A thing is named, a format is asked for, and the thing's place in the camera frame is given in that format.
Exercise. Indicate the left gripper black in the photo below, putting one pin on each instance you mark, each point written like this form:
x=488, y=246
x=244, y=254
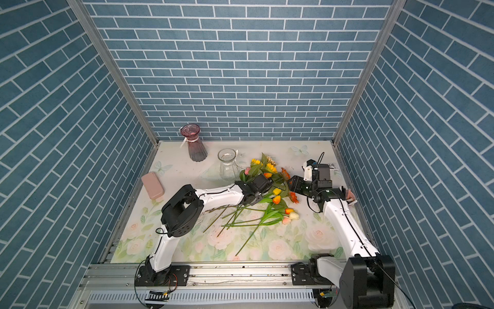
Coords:
x=258, y=199

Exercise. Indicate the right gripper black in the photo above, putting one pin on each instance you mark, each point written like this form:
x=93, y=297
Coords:
x=297, y=183

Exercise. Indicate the yellow tulip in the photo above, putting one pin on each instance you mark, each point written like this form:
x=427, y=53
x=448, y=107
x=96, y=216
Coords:
x=248, y=212

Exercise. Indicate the red orange tulip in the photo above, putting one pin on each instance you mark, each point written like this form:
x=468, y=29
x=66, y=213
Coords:
x=288, y=211

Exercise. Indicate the white tulip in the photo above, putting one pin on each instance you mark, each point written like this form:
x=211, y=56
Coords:
x=294, y=216

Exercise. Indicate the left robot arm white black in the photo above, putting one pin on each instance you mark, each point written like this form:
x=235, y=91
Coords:
x=180, y=214

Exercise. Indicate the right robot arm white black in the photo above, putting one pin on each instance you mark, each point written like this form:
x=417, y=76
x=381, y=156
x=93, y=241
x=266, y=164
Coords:
x=347, y=231

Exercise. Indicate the yellow sunflower left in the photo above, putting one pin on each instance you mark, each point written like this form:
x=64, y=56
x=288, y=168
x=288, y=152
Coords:
x=256, y=169

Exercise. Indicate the yellow sunflower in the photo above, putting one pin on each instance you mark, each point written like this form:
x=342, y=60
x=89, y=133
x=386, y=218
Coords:
x=270, y=168
x=256, y=169

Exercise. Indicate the yellow sunflower right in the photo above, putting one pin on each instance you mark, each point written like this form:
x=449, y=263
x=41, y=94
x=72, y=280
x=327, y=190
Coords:
x=270, y=168

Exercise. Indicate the clear glass vase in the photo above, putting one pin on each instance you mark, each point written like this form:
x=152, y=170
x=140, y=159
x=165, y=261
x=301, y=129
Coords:
x=229, y=169

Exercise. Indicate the dried lavender sprig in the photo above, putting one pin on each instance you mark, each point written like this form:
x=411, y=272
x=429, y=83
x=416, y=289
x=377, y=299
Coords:
x=221, y=210

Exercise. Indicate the orange gerbera lower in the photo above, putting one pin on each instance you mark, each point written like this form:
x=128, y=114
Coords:
x=293, y=197

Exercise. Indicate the orange gerbera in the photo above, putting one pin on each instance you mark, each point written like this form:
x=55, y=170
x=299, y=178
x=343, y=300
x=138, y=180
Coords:
x=293, y=197
x=285, y=174

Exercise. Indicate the orange gerbera upper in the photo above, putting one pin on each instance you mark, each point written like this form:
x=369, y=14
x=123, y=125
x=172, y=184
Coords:
x=285, y=174

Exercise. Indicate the beige daisy flower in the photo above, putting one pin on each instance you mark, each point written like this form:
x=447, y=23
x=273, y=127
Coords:
x=271, y=161

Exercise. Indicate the purple glass vase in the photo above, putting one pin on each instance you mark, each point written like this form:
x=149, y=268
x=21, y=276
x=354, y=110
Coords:
x=197, y=150

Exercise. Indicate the pink rectangular box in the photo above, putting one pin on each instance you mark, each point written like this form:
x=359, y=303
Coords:
x=153, y=186

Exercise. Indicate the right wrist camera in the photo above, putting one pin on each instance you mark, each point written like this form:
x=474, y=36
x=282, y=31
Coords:
x=308, y=170

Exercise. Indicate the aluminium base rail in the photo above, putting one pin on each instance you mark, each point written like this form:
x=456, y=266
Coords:
x=200, y=285

